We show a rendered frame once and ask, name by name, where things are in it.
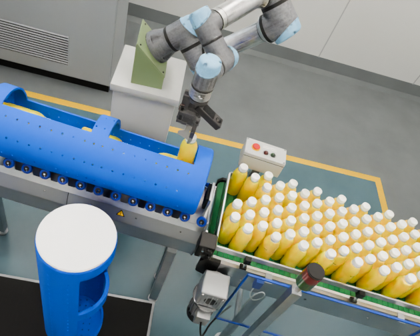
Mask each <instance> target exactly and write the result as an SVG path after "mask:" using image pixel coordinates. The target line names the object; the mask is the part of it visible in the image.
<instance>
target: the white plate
mask: <svg viewBox="0 0 420 336"><path fill-rule="evenodd" d="M35 240H36V246H37V250H38V252H39V254H40V256H41V258H42V259H43V260H44V261H45V262H46V263H47V264H48V265H50V266H52V267H53V268H55V269H58V270H60V271H64V272H69V273H80V272H84V271H89V270H92V269H94V268H96V267H98V266H100V265H101V264H102V263H104V262H105V261H106V260H107V259H108V258H109V257H110V255H111V254H112V252H113V250H114V248H115V245H116V241H117V231H116V228H115V225H114V223H113V221H112V220H111V218H110V217H109V216H108V214H106V213H105V212H104V211H102V210H100V209H99V208H97V207H94V206H92V205H86V204H80V203H79V204H70V205H65V206H62V207H59V208H57V209H55V210H54V211H52V212H50V214H48V215H47V216H46V217H45V218H44V219H43V220H42V222H41V223H40V225H39V227H38V229H37V233H36V239H35Z"/></svg>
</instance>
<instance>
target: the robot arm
mask: <svg viewBox="0 0 420 336"><path fill-rule="evenodd" d="M255 9H261V11H262V13H263V14H262V15H260V16H259V18H258V21H257V22H255V23H253V24H251V25H249V26H247V27H244V28H242V29H240V30H238V31H236V32H234V33H232V34H230V35H228V36H226V37H224V38H223V36H222V34H221V32H220V31H221V30H222V29H224V28H226V27H228V26H229V25H230V24H232V23H234V22H236V21H237V20H239V19H240V18H242V17H244V16H246V15H247V14H249V13H250V12H252V11H254V10H255ZM300 29H301V24H300V21H299V17H298V16H297V13H296V11H295V8H294V6H293V4H292V1H291V0H227V1H225V2H223V3H222V4H220V5H218V6H216V7H214V8H212V9H209V7H208V6H204V7H202V8H200V9H198V10H196V11H194V12H193V13H191V14H190V15H186V16H184V17H181V18H180V19H178V20H177V21H175V22H173V23H172V24H170V25H168V26H166V27H164V28H162V29H154V30H151V31H149V32H147V33H146V35H145V40H146V43H147V46H148V48H149V50H150V52H151V54H152V56H153V57H154V58H155V59H156V60H157V61H158V62H160V63H164V62H166V61H168V60H169V59H170V58H171V57H172V56H173V54H174V53H175V52H177V51H179V50H180V51H181V53H182V54H183V56H184V58H185V60H186V62H187V64H188V66H189V69H190V71H191V72H192V74H193V80H192V82H191V86H190V89H189V90H188V89H186V90H185V92H184V95H183V100H182V102H181V104H180V106H179V110H178V114H177V119H176V122H178V123H180V124H183V125H186V128H185V129H182V130H178V134H179V135H180V136H182V137H184V138H186V140H187V144H189V143H190V142H192V140H193V136H194V134H195V131H196V128H197V127H198V126H199V122H200V120H201V117H202V118H204V120H206V122H208V124H210V126H212V128H214V129H215V130H218V129H220V128H221V124H222V122H223V120H222V118H220V116H218V114H216V112H214V110H212V108H210V106H208V101H209V100H210V97H211V94H212V92H213V88H214V86H215V83H216V81H217V80H218V79H219V78H221V77H222V76H223V75H224V74H226V72H228V71H230V70H232V68H234V66H236V64H237V63H238V60H239V55H238V53H241V52H243V51H245V50H248V49H250V48H252V47H254V46H256V45H259V44H261V43H263V42H268V43H273V42H275V43H276V44H277V45H278V44H281V43H282V42H284V41H286V40H288V39H289V38H290V37H292V36H294V34H296V33H297V32H298V31H299V30H300ZM190 129H191V131H190Z"/></svg>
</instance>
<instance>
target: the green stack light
mask: <svg viewBox="0 0 420 336"><path fill-rule="evenodd" d="M296 284H297V286H298V288H300V290H302V291H310V290H312V288H314V286H315V285H314V286H311V285H308V284H306V282H304V280H303V278H302V272H301V273H300V274H299V275H298V276H297V278H296Z"/></svg>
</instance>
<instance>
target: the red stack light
mask: <svg viewBox="0 0 420 336"><path fill-rule="evenodd" d="M302 278H303V280H304V282H306V284H308V285H311V286H314V285H317V284H318V283H319V282H320V281H321V280H320V281H316V280H314V279H312V278H311V277H310V276H309V274H308V272H307V267H306V268H305V269H304V270H303V271H302Z"/></svg>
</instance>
